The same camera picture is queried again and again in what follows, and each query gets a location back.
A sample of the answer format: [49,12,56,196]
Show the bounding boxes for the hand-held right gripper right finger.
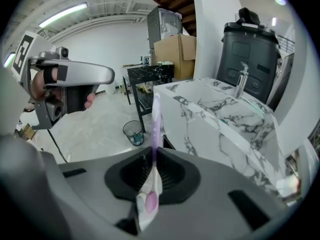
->
[154,146,290,240]

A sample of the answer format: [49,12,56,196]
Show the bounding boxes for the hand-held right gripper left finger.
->
[57,146,152,240]

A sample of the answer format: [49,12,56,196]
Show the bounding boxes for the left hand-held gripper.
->
[10,30,116,131]

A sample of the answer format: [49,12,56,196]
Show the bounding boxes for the person's left hand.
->
[30,67,98,110]

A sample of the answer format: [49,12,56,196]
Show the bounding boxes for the white bucket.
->
[104,80,117,96]

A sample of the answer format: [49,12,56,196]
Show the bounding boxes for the black marble table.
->
[121,63,175,133]

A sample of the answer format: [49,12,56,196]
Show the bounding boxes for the black mesh trash bin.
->
[122,120,146,147]

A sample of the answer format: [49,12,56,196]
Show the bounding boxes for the small cardboard box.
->
[14,122,38,140]

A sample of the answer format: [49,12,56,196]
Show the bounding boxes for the grey tall cabinet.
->
[146,5,183,50]

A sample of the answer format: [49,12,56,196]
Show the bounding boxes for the marble washbasin cabinet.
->
[152,76,302,202]

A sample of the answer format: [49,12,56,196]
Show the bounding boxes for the large cardboard box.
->
[153,33,197,81]

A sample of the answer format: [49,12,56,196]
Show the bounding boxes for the chrome faucet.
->
[233,61,250,100]

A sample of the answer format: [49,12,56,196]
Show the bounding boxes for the metal railing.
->
[276,33,296,54]

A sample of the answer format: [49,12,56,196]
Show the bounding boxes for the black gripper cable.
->
[46,128,69,164]

